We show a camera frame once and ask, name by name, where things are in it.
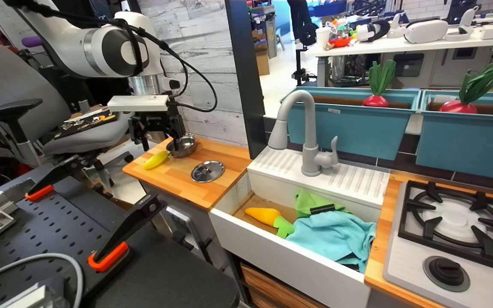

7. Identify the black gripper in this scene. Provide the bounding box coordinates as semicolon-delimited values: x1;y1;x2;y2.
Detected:
131;110;186;158

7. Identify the yellow toy banana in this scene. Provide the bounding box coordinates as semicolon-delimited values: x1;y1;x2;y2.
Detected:
143;150;172;172

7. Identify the small metal pot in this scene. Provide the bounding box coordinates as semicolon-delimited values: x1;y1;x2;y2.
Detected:
167;136;199;160

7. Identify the round metal pot lid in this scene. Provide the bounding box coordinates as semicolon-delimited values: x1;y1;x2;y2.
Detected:
191;160;228;186

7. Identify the wooden side counter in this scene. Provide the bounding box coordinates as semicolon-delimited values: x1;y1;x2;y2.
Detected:
122;136;254;213

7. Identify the tools pile on chair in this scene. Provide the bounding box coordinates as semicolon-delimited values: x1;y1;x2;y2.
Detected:
52;103;122;143

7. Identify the whitewashed wood backdrop panel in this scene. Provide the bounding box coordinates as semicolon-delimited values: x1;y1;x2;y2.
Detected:
138;0;251;150

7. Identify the black vertical pillar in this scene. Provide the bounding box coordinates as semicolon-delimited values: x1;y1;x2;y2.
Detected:
223;0;269;162

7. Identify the orange toy carrot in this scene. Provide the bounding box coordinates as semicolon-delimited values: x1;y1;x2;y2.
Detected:
244;206;297;240

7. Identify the black perforated base board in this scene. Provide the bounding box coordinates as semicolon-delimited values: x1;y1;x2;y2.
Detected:
0;174;244;308

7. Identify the white toy sink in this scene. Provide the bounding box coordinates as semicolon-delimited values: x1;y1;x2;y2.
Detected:
210;146;393;308

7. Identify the grey toy faucet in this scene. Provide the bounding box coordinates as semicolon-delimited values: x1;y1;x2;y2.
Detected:
268;90;341;179

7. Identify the green cloth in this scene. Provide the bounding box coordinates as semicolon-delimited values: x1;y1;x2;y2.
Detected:
293;189;347;220

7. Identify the grey office chair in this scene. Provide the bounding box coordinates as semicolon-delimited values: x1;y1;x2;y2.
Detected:
0;44;138;174

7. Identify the purple cylinder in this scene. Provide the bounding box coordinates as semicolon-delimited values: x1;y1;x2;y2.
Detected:
21;35;45;50

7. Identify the wooden drawer front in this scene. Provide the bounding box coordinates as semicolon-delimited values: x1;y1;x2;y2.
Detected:
239;263;329;308

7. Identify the teal planter box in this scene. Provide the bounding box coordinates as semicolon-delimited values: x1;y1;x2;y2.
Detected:
415;90;493;186
285;85;424;163

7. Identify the white cup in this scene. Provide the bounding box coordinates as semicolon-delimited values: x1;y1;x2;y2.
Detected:
316;26;333;52

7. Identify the teal cloth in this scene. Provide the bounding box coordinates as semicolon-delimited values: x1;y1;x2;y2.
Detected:
285;211;377;275

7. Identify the red toy radish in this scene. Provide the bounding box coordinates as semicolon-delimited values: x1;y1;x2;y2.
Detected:
362;59;400;110
439;64;493;115

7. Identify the wooden stove counter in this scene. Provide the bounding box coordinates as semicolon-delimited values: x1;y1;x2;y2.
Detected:
364;170;493;308

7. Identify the white background table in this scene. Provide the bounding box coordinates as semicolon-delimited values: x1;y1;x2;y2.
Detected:
304;35;493;88

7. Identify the black stove grate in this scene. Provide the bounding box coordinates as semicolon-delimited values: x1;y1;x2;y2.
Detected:
398;180;493;278

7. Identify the grey toy stove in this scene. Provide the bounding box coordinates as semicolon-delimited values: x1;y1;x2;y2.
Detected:
382;180;493;308

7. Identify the white rounded device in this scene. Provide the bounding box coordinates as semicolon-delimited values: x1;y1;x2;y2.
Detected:
403;20;451;47

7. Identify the black round stove knob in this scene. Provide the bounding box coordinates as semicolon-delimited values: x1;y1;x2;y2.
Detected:
424;254;471;295

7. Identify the black clamp orange handle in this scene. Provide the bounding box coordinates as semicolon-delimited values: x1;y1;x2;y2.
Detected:
25;155;85;204
86;194;168;275

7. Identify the grey cable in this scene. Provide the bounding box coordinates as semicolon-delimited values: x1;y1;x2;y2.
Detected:
0;252;86;308

